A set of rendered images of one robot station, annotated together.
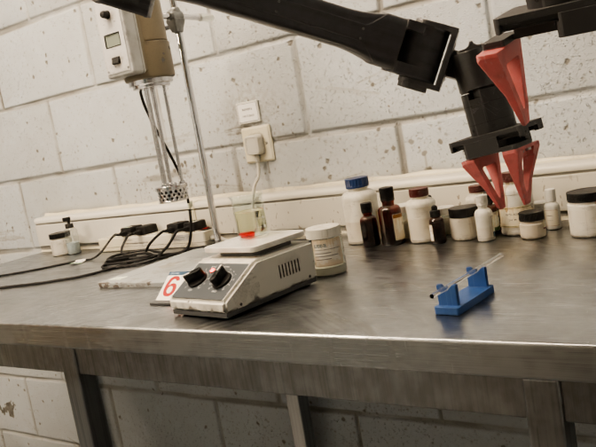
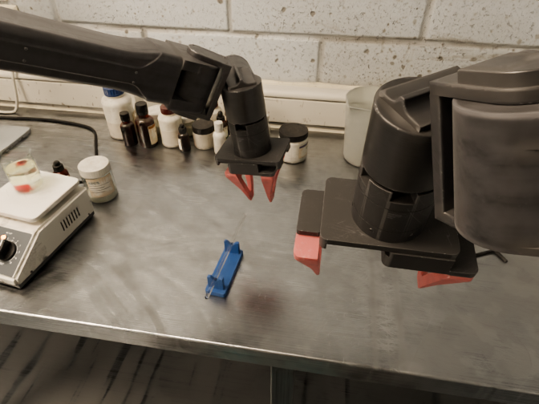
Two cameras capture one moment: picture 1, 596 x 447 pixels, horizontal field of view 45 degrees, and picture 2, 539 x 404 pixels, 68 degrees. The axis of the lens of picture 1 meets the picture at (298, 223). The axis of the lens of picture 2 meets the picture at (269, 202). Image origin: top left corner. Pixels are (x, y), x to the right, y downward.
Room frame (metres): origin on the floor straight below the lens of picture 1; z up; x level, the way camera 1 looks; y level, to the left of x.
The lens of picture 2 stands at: (0.43, -0.06, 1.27)
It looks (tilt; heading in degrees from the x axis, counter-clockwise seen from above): 39 degrees down; 334
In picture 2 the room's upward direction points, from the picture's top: straight up
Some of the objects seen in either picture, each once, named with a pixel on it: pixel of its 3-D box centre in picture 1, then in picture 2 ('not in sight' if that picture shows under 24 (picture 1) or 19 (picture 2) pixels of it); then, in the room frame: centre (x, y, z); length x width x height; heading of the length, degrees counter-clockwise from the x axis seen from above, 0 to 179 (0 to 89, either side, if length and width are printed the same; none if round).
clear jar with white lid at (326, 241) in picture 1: (325, 249); (99, 179); (1.17, -0.04, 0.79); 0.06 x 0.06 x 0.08
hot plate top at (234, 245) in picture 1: (254, 241); (31, 193); (1.12, 0.07, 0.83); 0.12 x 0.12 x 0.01; 46
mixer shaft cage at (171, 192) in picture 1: (162, 141); not in sight; (1.49, 0.25, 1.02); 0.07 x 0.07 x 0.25
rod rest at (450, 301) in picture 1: (463, 289); (224, 265); (0.86, -0.19, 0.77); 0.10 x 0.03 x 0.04; 139
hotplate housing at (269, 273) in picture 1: (247, 272); (30, 221); (1.10, 0.09, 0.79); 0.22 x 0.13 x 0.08; 136
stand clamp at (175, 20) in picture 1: (160, 24); not in sight; (1.60, 0.22, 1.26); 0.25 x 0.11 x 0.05; 144
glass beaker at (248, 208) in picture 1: (248, 215); (20, 171); (1.13, 0.08, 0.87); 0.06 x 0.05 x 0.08; 124
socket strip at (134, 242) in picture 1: (155, 239); not in sight; (1.85, 0.37, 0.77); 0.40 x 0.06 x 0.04; 54
